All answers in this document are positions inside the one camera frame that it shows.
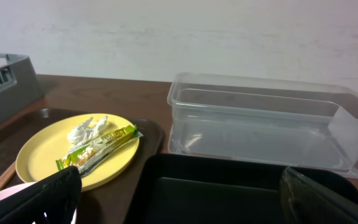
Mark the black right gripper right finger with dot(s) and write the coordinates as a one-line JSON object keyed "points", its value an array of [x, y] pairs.
{"points": [[303, 200]]}

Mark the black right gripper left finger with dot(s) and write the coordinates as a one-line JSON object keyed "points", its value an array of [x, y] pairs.
{"points": [[52, 200]]}

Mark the green snack wrapper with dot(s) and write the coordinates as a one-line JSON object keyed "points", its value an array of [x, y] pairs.
{"points": [[87, 157]]}

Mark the white tissue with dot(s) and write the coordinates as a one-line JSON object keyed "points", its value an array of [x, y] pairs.
{"points": [[86, 131]]}

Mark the black waste tray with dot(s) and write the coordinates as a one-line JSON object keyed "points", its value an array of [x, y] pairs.
{"points": [[185, 189]]}

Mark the yellow plate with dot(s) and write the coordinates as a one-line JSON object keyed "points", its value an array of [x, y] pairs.
{"points": [[36, 159]]}

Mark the clear plastic bin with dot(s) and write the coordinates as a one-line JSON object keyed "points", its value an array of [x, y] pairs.
{"points": [[267, 121]]}

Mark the grey dish rack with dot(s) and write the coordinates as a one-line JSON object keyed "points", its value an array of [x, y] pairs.
{"points": [[19, 85]]}

